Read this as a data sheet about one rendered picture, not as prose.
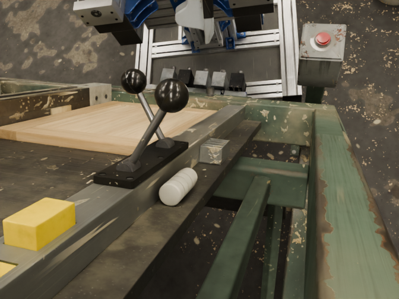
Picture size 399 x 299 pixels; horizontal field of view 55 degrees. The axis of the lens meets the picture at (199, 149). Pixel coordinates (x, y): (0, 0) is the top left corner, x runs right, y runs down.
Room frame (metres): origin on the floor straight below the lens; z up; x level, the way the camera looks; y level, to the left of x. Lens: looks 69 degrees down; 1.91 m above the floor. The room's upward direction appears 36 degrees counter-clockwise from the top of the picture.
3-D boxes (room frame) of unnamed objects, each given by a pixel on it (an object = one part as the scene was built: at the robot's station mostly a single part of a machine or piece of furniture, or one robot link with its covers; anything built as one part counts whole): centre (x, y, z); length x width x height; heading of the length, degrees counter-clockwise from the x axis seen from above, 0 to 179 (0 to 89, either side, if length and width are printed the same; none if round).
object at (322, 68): (0.43, -0.46, 0.84); 0.12 x 0.12 x 0.18; 45
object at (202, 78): (0.69, -0.10, 0.69); 0.50 x 0.14 x 0.24; 45
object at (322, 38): (0.43, -0.46, 0.93); 0.04 x 0.04 x 0.02
